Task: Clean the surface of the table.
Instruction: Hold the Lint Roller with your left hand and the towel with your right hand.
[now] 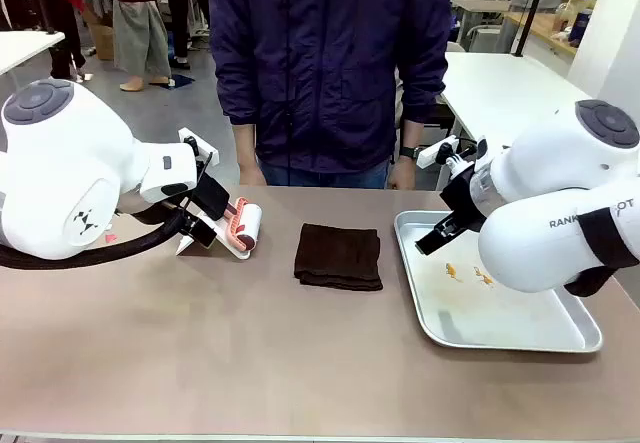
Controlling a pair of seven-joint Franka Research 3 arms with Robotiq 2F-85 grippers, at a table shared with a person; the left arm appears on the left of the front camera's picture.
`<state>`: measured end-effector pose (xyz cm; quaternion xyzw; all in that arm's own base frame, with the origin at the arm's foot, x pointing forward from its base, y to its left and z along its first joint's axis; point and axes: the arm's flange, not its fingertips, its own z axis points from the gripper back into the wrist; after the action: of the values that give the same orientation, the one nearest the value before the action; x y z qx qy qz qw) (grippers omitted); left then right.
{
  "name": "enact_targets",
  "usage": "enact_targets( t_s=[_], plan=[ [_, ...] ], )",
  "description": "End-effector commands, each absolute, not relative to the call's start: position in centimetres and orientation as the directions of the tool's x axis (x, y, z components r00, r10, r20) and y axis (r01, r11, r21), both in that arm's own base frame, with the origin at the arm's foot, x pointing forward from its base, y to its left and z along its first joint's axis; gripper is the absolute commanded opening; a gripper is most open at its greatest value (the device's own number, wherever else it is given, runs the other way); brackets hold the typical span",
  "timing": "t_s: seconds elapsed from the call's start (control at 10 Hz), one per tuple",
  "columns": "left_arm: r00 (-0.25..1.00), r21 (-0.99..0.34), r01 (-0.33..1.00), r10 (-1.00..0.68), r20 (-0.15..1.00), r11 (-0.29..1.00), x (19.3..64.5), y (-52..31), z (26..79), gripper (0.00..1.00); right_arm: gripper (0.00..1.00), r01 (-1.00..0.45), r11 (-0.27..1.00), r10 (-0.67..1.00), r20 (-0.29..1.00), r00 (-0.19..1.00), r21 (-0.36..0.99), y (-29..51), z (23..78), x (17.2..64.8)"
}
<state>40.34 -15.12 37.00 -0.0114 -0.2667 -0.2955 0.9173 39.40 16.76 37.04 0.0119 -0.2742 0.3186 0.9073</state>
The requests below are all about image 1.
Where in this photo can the wooden workbench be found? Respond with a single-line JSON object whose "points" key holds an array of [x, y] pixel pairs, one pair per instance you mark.
{"points": [[547, 30]]}

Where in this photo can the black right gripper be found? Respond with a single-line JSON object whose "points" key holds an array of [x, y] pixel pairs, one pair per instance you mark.
{"points": [[462, 198]]}

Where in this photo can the person's left hand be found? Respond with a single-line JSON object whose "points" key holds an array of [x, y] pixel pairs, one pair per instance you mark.
{"points": [[401, 174]]}

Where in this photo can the dark brown cloth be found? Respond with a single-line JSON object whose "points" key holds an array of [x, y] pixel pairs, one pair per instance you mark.
{"points": [[337, 258]]}

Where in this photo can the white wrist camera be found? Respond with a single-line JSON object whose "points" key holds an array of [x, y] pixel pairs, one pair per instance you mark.
{"points": [[434, 154], [188, 138]]}

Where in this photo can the dark blue bottle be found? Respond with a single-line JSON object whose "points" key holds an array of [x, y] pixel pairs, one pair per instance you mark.
{"points": [[581, 28]]}

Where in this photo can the person in navy jacket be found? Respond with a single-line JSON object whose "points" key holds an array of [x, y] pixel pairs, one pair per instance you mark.
{"points": [[325, 63]]}

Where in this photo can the silver metal tray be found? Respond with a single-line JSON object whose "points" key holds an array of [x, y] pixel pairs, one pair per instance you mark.
{"points": [[500, 313]]}

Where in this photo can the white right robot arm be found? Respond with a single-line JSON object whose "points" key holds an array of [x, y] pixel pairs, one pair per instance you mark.
{"points": [[545, 183]]}

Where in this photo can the person's left forearm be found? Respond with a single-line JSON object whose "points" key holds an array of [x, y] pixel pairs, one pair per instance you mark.
{"points": [[412, 133]]}

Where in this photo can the large white table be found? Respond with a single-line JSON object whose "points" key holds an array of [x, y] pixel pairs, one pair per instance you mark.
{"points": [[500, 88]]}

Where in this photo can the mannequin in grey skirt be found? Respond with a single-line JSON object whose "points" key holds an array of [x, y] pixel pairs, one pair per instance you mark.
{"points": [[140, 28]]}

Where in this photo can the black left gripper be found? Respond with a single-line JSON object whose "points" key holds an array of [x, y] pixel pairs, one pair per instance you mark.
{"points": [[212, 197]]}

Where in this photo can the person in red top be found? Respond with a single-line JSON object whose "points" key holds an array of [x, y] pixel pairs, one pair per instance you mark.
{"points": [[182, 8]]}

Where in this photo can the pink and white lint roller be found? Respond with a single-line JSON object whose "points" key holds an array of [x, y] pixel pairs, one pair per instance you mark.
{"points": [[250, 220]]}

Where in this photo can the small red scrap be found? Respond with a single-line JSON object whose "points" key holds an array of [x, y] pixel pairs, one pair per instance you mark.
{"points": [[110, 238]]}

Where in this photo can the person's right hand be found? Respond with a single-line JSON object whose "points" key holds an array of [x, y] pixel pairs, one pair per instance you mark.
{"points": [[251, 174]]}

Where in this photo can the blue floor mat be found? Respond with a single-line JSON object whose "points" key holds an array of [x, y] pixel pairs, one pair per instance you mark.
{"points": [[181, 81]]}

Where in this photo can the person's right forearm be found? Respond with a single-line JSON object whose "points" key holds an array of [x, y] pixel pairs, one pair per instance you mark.
{"points": [[245, 145]]}

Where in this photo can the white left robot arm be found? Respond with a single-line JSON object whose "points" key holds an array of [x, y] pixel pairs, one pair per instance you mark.
{"points": [[60, 163]]}

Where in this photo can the orange food scrap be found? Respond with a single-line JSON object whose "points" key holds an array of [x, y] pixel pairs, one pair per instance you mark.
{"points": [[451, 270], [484, 277]]}

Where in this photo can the person in white coat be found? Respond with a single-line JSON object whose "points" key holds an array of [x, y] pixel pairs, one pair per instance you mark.
{"points": [[60, 8]]}

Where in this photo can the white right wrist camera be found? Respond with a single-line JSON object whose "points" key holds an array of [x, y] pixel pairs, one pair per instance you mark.
{"points": [[434, 154]]}

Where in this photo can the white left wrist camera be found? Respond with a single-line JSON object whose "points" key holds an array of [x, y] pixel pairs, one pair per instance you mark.
{"points": [[188, 138]]}

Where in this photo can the white lint roller stand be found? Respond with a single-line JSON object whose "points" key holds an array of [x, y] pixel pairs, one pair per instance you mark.
{"points": [[227, 245]]}

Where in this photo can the small white side table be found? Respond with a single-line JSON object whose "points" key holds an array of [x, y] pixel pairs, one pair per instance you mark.
{"points": [[25, 48]]}

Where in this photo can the cardboard box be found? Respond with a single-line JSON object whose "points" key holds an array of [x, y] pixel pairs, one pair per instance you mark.
{"points": [[104, 42]]}

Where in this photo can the dark wrist watch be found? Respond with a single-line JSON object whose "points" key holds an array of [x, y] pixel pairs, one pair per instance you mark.
{"points": [[407, 152]]}

